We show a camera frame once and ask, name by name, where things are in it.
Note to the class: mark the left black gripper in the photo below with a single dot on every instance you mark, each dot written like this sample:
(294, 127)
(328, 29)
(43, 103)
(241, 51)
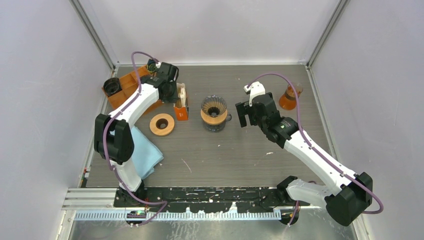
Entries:
(174, 98)

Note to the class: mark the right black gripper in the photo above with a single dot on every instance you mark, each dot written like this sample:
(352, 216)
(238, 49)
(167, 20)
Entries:
(243, 109)

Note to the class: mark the orange coffee filter box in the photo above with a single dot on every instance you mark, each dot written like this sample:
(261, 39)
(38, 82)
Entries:
(181, 114)

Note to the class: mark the clear glass mug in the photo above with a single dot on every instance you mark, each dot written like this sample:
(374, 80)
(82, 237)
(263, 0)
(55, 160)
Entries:
(218, 127)

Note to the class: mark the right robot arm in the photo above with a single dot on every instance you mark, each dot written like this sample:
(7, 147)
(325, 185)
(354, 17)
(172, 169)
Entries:
(344, 195)

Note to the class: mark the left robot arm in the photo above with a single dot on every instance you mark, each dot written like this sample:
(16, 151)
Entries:
(113, 139)

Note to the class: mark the dark patterned cup in tray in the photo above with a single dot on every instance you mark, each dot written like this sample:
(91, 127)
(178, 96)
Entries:
(151, 66)

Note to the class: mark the orange wooden compartment tray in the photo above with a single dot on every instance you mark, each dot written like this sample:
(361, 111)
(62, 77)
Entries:
(129, 85)

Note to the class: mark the amber glass carafe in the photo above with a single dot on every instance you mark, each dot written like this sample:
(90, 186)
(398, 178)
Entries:
(288, 100)

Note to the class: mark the black cup beside tray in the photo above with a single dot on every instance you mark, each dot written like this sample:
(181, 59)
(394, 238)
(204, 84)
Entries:
(112, 86)

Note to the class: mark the light blue cloth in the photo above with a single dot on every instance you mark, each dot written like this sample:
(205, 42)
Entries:
(146, 155)

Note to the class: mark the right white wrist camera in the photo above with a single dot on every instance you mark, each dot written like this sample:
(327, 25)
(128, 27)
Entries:
(253, 90)

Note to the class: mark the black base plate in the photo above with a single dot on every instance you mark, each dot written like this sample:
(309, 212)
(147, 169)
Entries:
(207, 203)

